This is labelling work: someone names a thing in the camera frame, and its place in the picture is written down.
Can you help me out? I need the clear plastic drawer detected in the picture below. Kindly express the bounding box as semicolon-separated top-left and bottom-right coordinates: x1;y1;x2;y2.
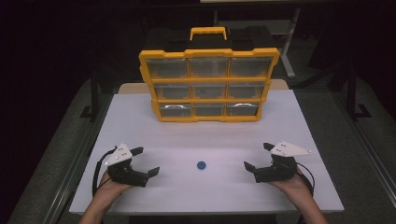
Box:
158;103;192;119

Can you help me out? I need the person's left hand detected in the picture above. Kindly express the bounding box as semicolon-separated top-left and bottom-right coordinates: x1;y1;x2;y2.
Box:
98;171;134;200

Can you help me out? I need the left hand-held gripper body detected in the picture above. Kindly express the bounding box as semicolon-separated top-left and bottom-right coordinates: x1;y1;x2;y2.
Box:
104;142;149;189

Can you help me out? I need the grey desk with white legs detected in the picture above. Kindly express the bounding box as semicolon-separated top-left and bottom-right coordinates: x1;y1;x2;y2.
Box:
213;7;303;79

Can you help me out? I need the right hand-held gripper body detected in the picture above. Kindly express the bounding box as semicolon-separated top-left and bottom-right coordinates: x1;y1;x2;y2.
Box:
253;140;313;184

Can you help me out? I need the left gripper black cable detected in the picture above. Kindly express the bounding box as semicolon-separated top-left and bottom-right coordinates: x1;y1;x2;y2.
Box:
92;148;118;198

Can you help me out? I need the grid of clear drawers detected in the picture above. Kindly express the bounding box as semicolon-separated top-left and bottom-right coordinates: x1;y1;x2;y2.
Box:
146;57;273;119

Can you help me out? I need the person's right hand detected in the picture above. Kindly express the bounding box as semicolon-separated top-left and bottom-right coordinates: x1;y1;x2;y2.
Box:
269;169;312;200

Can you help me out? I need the aluminium frame rail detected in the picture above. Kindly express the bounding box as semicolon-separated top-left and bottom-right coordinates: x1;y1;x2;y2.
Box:
331;91;396;200
43;92;115;224

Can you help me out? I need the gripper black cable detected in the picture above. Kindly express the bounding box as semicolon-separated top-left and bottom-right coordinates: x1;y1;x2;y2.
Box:
92;148;118;198
295;161;316;198

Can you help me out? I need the black metal stand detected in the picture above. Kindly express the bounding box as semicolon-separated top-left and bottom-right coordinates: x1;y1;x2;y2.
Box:
346;66;373;121
79;77;101;120

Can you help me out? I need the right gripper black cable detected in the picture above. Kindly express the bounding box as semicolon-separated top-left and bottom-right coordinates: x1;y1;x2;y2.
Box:
295;161;316;198

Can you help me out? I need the yellow and black organizer cabinet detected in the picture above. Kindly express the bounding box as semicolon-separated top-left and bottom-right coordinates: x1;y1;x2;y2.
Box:
138;26;281;123

